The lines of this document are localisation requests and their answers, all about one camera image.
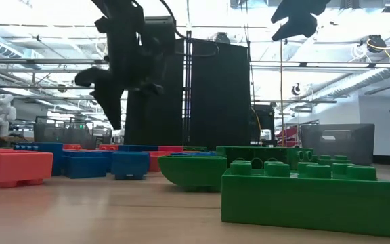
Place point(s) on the orange four-stud brick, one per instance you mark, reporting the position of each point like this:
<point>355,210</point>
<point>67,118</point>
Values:
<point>108,147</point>

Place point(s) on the red storage bin shelf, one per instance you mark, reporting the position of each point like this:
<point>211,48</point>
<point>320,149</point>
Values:
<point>288,135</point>

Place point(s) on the blue four-stud brick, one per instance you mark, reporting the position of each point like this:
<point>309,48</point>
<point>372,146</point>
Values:
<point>195,153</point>
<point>130,164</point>

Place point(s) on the green curved four-stud brick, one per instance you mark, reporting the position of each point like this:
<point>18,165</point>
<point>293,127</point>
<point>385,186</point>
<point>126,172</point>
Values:
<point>191,171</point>

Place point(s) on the blue eight-stud brick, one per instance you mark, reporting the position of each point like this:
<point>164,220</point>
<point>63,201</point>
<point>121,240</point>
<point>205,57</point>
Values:
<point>85,166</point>
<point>139,148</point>
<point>46,149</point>

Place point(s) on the green six-stud brick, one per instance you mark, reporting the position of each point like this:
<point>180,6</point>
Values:
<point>195,148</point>

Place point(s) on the black equipment cart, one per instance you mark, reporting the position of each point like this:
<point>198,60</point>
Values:
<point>262,123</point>

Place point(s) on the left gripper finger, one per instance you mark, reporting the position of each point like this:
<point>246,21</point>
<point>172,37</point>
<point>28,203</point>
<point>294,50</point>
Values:
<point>110,101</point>
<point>86,77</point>

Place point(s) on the clear grey plastic bin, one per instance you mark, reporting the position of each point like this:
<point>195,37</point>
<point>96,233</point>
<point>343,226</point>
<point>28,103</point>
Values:
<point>337,142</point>
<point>63,133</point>

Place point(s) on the black folding screen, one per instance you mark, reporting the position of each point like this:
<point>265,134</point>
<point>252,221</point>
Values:
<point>215,101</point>

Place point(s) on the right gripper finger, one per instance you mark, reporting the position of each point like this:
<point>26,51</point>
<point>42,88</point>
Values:
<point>300,6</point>
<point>300,25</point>

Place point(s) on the white humanoid robot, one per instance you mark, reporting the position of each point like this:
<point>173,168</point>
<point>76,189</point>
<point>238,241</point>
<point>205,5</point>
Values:
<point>2,113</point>

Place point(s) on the green eight-stud brick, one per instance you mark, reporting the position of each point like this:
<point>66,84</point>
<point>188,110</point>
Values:
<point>310,206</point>
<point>266,154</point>

